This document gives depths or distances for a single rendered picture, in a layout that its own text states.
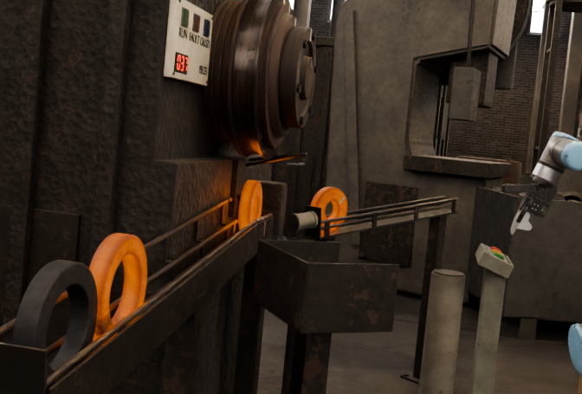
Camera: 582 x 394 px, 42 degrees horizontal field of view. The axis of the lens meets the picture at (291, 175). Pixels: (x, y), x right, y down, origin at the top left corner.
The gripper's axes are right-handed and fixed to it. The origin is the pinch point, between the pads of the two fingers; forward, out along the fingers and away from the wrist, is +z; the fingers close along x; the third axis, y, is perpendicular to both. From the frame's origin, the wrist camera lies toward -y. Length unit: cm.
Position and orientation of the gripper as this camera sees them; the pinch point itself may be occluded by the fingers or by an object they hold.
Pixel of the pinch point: (511, 229)
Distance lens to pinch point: 269.8
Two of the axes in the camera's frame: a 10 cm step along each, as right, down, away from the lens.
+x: 1.9, -0.6, 9.8
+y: 8.9, 4.3, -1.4
